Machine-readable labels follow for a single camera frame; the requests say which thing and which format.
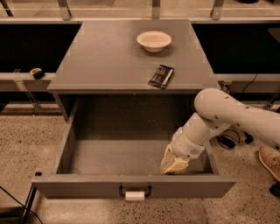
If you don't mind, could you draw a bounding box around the grey drawer cabinet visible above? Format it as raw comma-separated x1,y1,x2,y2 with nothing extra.
48,19,219,118

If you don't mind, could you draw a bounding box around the black snack packet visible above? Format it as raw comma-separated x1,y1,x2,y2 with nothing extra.
148,65,174,89

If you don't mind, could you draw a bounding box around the black power adapter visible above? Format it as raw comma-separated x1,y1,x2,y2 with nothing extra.
218,136,235,150

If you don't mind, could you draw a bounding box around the tape measure on ledge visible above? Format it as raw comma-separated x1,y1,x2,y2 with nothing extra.
30,67,45,80

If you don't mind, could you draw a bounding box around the grey top drawer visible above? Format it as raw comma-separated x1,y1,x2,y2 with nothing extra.
32,95,236,200

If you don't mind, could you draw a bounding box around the metal window rail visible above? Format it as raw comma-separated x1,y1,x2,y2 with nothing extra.
0,0,280,23

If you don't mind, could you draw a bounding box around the tan sneaker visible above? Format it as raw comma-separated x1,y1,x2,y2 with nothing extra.
258,146,280,182

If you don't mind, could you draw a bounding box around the clear ruler bracket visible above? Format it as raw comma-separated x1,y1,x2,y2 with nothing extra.
14,80,41,115

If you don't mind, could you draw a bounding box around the black stand leg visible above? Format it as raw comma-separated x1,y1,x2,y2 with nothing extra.
244,132,254,144

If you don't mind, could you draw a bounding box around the black metal frame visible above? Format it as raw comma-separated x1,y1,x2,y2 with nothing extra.
0,185,43,224

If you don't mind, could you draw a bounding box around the white bowl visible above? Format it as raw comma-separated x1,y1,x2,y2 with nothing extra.
136,31,172,53

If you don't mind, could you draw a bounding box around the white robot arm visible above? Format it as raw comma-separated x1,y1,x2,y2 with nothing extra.
160,88,280,174

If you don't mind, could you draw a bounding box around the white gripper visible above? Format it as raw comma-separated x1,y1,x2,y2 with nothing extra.
160,127,205,174

